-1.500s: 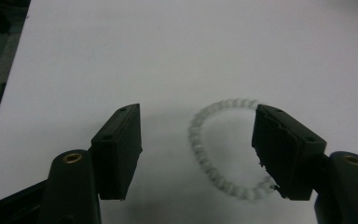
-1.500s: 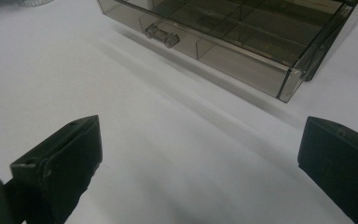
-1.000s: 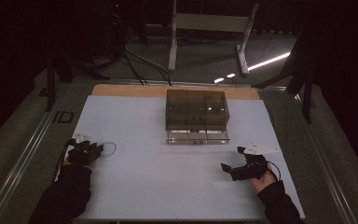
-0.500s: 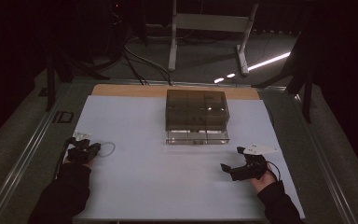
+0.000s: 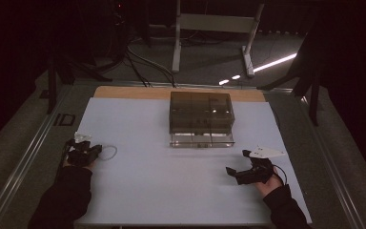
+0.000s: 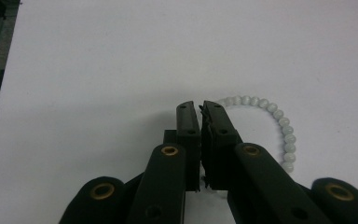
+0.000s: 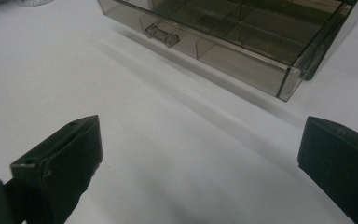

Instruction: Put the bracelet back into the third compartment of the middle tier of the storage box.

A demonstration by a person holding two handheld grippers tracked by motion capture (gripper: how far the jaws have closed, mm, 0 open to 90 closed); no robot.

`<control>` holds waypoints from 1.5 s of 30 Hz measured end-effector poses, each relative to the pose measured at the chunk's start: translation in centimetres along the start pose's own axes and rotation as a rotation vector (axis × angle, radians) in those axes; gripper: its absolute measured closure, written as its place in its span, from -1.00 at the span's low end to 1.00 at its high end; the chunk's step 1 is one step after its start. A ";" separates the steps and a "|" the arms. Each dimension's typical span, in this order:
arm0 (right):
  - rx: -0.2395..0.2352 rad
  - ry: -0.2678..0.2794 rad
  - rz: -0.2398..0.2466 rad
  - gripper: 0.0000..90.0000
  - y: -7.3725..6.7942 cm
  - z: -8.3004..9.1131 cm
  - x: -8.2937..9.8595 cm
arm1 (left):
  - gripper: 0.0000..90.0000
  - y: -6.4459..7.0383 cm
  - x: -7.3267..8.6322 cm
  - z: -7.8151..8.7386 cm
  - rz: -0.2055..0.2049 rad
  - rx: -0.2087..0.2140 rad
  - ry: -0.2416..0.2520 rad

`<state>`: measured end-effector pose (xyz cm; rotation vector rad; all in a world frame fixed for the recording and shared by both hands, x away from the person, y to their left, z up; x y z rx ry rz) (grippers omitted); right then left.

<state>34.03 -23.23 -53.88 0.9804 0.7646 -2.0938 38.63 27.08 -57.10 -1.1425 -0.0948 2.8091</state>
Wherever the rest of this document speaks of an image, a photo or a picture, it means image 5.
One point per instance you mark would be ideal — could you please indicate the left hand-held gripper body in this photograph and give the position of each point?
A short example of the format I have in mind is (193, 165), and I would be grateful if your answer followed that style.
(81, 154)

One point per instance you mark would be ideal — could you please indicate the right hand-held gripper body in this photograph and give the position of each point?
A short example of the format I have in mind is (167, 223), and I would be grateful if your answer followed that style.
(257, 171)

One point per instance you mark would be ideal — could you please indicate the clear plastic drawer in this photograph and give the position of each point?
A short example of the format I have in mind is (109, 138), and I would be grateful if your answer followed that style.
(200, 140)

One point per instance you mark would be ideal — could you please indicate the smoky plastic drawer box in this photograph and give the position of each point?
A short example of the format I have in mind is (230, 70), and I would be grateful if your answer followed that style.
(200, 108)

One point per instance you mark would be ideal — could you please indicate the person's left hand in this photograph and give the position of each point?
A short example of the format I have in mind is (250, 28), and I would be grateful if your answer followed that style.
(89, 166)

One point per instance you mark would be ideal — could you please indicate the person's right hand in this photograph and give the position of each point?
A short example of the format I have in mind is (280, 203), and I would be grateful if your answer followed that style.
(268, 186)

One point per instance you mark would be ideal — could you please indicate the white table sheet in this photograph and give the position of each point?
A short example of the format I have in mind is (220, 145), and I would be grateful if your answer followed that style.
(171, 184)

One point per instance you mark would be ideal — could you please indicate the black stand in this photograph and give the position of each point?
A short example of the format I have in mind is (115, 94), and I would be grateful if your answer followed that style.
(51, 86)
(314, 101)

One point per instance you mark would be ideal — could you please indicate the white metal stand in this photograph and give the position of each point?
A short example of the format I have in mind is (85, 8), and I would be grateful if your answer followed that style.
(216, 23)

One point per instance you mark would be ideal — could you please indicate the metal frame rail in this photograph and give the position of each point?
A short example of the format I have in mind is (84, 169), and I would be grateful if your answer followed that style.
(22, 168)
(330, 165)

